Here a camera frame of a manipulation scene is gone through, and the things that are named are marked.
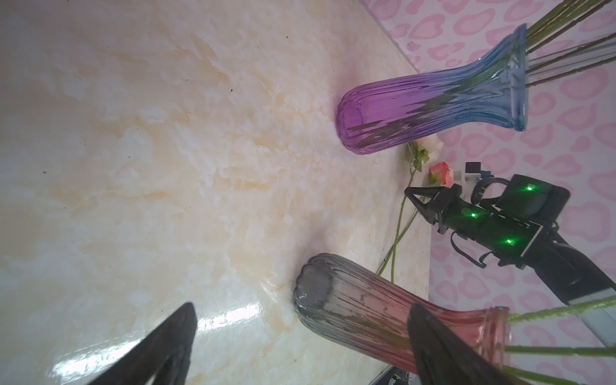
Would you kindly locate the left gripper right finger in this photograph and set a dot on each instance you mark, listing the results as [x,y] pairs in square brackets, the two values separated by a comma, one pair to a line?
[441,357]

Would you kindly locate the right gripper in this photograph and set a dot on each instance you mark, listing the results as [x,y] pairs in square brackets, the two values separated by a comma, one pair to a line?
[512,218]

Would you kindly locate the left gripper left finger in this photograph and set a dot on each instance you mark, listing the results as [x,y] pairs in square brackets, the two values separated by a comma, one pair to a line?
[162,357]

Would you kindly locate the salmon pink rose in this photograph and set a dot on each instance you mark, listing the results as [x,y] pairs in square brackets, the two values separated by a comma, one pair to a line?
[439,174]

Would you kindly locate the red glass vase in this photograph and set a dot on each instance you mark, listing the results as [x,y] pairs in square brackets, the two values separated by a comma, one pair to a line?
[348,304]

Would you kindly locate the purple blue glass vase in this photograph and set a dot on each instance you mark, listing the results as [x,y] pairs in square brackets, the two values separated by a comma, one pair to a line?
[388,113]

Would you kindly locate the hot pink rose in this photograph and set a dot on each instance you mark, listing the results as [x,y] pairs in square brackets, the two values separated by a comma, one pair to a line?
[563,312]

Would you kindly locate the pink rose spray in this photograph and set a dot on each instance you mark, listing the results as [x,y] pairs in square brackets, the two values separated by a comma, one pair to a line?
[559,20]

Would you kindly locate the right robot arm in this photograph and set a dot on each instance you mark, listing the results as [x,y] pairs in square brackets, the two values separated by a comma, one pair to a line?
[568,273]

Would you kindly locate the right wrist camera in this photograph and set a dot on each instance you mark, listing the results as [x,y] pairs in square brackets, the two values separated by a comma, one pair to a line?
[472,175]

